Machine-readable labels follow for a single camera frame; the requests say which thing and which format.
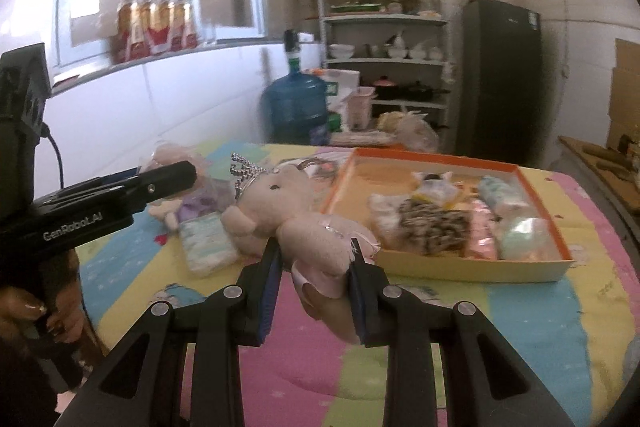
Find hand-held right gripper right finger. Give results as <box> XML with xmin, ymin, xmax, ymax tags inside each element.
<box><xmin>347</xmin><ymin>237</ymin><xmax>576</xmax><ymax>427</ymax></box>

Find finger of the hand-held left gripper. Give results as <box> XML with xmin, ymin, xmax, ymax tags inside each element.
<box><xmin>35</xmin><ymin>161</ymin><xmax>197</xmax><ymax>208</ymax></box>

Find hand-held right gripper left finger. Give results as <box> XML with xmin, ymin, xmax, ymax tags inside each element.
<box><xmin>52</xmin><ymin>237</ymin><xmax>283</xmax><ymax>427</ymax></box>

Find pink plush toy with tiara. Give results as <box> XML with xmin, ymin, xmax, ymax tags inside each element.
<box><xmin>220</xmin><ymin>152</ymin><xmax>383</xmax><ymax>343</ymax></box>

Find orange cardboard tray box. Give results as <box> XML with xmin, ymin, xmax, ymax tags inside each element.
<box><xmin>320</xmin><ymin>147</ymin><xmax>576</xmax><ymax>284</ymax></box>

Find leopard print cloth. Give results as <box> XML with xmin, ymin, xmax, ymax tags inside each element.
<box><xmin>397</xmin><ymin>198</ymin><xmax>473</xmax><ymax>256</ymax></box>

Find yellow and white printed packet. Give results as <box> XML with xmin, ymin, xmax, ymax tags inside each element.
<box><xmin>412</xmin><ymin>171</ymin><xmax>458</xmax><ymax>208</ymax></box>

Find pink packet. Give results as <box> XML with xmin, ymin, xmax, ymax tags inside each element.
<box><xmin>462</xmin><ymin>199</ymin><xmax>501</xmax><ymax>260</ymax></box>

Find white patterned diaper packet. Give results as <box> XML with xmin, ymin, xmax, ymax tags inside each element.
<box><xmin>179</xmin><ymin>212</ymin><xmax>240</xmax><ymax>279</ymax></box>
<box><xmin>477</xmin><ymin>176</ymin><xmax>531</xmax><ymax>218</ymax></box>

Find green packet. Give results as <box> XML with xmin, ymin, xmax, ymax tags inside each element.
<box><xmin>497</xmin><ymin>216</ymin><xmax>558</xmax><ymax>262</ymax></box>

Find purple soft item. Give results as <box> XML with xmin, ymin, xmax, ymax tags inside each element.
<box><xmin>177</xmin><ymin>187</ymin><xmax>221</xmax><ymax>228</ymax></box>

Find person's left hand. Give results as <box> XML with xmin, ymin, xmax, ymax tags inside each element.
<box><xmin>0</xmin><ymin>252</ymin><xmax>83</xmax><ymax>348</ymax></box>

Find peach item in plastic bag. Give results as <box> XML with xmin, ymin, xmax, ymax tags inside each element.
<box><xmin>150</xmin><ymin>142</ymin><xmax>211</xmax><ymax>188</ymax></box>

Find colourful printed bed sheet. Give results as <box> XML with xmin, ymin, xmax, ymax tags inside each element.
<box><xmin>75</xmin><ymin>141</ymin><xmax>640</xmax><ymax>427</ymax></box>

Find blue water jug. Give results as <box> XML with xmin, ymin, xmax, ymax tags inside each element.
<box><xmin>262</xmin><ymin>69</ymin><xmax>328</xmax><ymax>142</ymax></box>

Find shrink-wrapped pack of bottles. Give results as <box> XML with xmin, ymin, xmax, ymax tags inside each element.
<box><xmin>116</xmin><ymin>0</ymin><xmax>198</xmax><ymax>62</ymax></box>

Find black water pump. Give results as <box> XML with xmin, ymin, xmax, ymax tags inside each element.
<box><xmin>284</xmin><ymin>29</ymin><xmax>303</xmax><ymax>72</ymax></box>

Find plastic bag of food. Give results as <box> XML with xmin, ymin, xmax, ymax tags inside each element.
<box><xmin>377</xmin><ymin>109</ymin><xmax>441</xmax><ymax>152</ymax></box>

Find pink plastic basket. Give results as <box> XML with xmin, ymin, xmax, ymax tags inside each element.
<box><xmin>345</xmin><ymin>87</ymin><xmax>376</xmax><ymax>130</ymax></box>

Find white box with green label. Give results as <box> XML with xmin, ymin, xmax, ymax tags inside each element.
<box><xmin>320</xmin><ymin>68</ymin><xmax>361</xmax><ymax>112</ymax></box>

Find black pots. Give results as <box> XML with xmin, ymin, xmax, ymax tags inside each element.
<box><xmin>372</xmin><ymin>77</ymin><xmax>451</xmax><ymax>102</ymax></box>

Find row of white bowls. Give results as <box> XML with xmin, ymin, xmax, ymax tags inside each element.
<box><xmin>327</xmin><ymin>32</ymin><xmax>446</xmax><ymax>60</ymax></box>

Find dark grey fridge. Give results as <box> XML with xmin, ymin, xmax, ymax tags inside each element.
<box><xmin>457</xmin><ymin>0</ymin><xmax>543</xmax><ymax>168</ymax></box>

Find white metal shelf rack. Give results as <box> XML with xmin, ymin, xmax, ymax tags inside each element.
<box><xmin>317</xmin><ymin>0</ymin><xmax>451</xmax><ymax>142</ymax></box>

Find wooden side table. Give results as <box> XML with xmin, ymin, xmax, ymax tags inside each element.
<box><xmin>557</xmin><ymin>134</ymin><xmax>640</xmax><ymax>228</ymax></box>

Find brown cardboard sheet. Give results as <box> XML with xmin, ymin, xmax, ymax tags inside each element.
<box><xmin>607</xmin><ymin>38</ymin><xmax>640</xmax><ymax>150</ymax></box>

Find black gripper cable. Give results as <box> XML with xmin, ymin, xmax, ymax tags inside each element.
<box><xmin>42</xmin><ymin>124</ymin><xmax>65</xmax><ymax>188</ymax></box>

